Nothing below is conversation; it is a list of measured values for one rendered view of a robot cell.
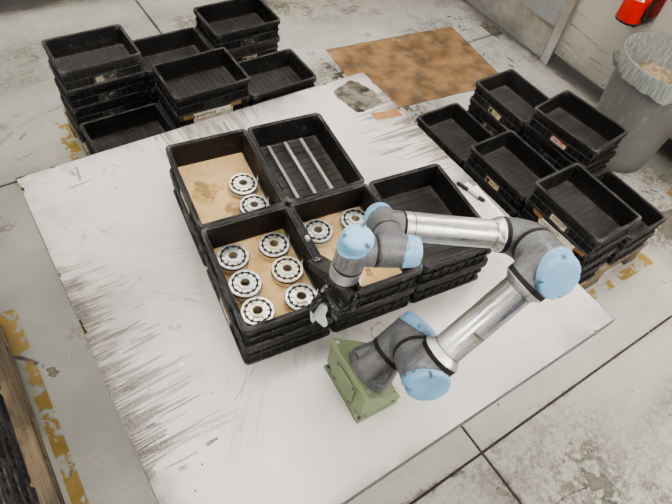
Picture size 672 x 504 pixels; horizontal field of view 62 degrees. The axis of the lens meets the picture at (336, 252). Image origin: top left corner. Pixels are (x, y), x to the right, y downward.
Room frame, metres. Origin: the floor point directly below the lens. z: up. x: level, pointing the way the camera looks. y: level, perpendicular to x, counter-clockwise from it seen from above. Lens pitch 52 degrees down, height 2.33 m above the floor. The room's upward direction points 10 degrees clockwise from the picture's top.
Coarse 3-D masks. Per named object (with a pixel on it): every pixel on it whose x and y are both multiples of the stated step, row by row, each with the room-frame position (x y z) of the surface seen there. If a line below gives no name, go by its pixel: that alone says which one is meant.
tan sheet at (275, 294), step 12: (252, 240) 1.14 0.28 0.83; (216, 252) 1.07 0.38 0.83; (252, 252) 1.09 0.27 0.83; (252, 264) 1.05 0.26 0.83; (264, 264) 1.06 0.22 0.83; (228, 276) 0.98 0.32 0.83; (264, 276) 1.01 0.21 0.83; (264, 288) 0.96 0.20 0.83; (276, 288) 0.97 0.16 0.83; (276, 300) 0.93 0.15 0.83; (276, 312) 0.89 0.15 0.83
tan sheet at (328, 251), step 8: (360, 208) 1.37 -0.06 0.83; (328, 216) 1.31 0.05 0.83; (336, 216) 1.32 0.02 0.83; (304, 224) 1.25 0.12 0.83; (336, 224) 1.28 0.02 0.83; (336, 232) 1.24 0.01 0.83; (336, 240) 1.21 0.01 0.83; (320, 248) 1.16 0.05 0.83; (328, 248) 1.17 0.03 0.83; (328, 256) 1.13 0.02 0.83; (368, 272) 1.10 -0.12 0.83; (376, 272) 1.11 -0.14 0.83; (384, 272) 1.11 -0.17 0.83; (392, 272) 1.12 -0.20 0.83; (400, 272) 1.12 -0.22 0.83; (368, 280) 1.07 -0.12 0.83; (376, 280) 1.07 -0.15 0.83
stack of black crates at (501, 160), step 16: (480, 144) 2.28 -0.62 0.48; (496, 144) 2.37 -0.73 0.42; (512, 144) 2.39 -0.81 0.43; (528, 144) 2.34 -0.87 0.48; (480, 160) 2.18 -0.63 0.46; (496, 160) 2.30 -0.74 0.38; (512, 160) 2.32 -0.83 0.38; (528, 160) 2.30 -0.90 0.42; (544, 160) 2.24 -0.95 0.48; (480, 176) 2.15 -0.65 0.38; (496, 176) 2.09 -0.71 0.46; (512, 176) 2.20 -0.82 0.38; (528, 176) 2.22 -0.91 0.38; (544, 176) 2.21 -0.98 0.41; (496, 192) 2.06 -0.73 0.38; (512, 192) 2.00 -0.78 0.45; (528, 192) 2.10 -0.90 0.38; (512, 208) 1.97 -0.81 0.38
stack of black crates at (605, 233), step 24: (576, 168) 2.12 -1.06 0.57; (552, 192) 2.01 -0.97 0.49; (576, 192) 2.04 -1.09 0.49; (600, 192) 2.00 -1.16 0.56; (528, 216) 1.91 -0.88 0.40; (552, 216) 1.83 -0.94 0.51; (576, 216) 1.88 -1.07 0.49; (600, 216) 1.91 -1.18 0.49; (624, 216) 1.88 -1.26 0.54; (576, 240) 1.72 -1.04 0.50; (600, 240) 1.66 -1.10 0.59; (600, 264) 1.81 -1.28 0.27
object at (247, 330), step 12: (252, 216) 1.16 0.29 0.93; (204, 228) 1.08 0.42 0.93; (216, 228) 1.09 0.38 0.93; (300, 228) 1.15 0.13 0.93; (204, 240) 1.03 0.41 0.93; (312, 252) 1.06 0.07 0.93; (216, 264) 0.95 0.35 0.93; (228, 288) 0.88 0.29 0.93; (240, 312) 0.81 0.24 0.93; (288, 312) 0.83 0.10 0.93; (300, 312) 0.84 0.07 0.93; (240, 324) 0.77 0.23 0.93; (264, 324) 0.79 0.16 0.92; (276, 324) 0.80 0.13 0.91
